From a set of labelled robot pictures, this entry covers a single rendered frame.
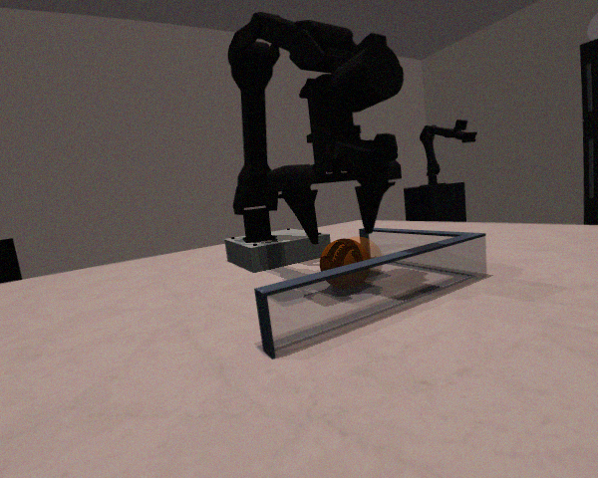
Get brown ball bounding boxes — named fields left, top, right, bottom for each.
left=320, top=239, right=363, bottom=272

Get low clear corner walls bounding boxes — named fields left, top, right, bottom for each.
left=267, top=231, right=487, bottom=358

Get translucent orange ball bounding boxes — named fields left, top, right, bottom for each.
left=348, top=236, right=383, bottom=261

